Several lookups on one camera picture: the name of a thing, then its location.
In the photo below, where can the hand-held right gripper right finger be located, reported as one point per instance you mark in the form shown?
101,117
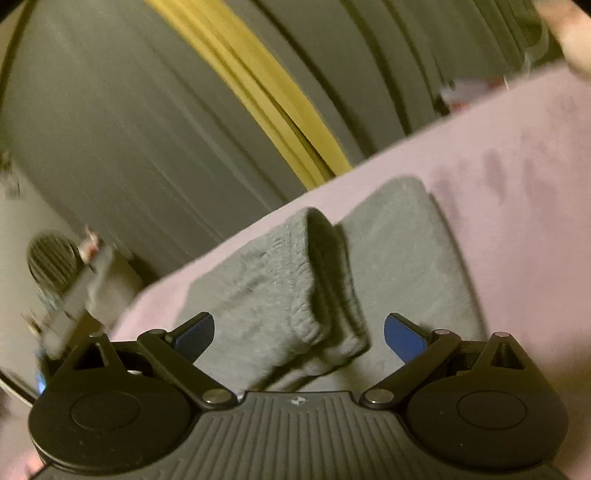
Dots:
404,339

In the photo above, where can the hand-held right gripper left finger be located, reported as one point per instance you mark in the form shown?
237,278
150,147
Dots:
196,334

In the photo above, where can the grey sweat pants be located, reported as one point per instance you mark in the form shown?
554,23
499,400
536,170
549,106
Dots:
401,240

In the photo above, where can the green curtain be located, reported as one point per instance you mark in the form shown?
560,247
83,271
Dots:
115,115
392,60

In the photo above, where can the pink bed sheet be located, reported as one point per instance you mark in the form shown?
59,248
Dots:
531,184

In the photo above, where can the yellow curtain strip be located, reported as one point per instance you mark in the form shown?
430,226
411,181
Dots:
281,97

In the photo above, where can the small white bedside item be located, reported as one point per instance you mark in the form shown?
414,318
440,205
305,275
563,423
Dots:
466,92

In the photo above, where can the pale pink blurred object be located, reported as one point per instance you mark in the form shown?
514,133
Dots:
570,32

